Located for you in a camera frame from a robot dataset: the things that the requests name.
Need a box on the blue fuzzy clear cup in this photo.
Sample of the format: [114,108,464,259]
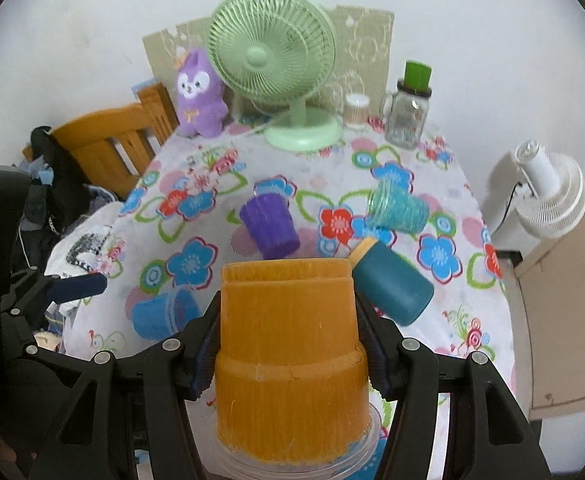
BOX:
[132,288,200,341]

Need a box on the orange fuzzy cup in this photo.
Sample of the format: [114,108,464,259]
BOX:
[214,258,370,464]

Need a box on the pile of clothes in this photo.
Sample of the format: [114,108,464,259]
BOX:
[2,127,127,331]

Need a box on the green desk fan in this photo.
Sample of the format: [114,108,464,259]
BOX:
[206,0,343,153]

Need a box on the white floor fan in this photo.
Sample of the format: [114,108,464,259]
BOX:
[513,140,585,240]

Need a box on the purple fuzzy cup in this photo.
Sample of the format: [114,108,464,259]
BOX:
[239,193,300,260]

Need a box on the green cup on jar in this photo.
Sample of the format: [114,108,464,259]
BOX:
[403,61,431,91]

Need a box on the turquoise beaded clear cup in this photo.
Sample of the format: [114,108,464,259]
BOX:
[367,179,430,235]

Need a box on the wooden chair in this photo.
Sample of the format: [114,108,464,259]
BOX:
[21,81,180,201]

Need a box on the purple plush toy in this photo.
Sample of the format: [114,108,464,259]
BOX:
[175,48,228,139]

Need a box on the teal cup yellow rim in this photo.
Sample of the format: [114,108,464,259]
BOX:
[348,237,435,326]

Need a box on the beige cartoon board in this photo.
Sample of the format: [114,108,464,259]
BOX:
[143,6,395,113]

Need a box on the black fan power cable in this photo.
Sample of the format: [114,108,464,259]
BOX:
[491,181,524,236]

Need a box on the glass mason jar mug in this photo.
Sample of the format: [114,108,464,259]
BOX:
[379,79,431,150]

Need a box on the cotton swab container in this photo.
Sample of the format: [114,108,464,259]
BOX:
[343,93,370,129]

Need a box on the floral tablecloth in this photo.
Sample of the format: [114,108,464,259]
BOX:
[48,124,516,385]

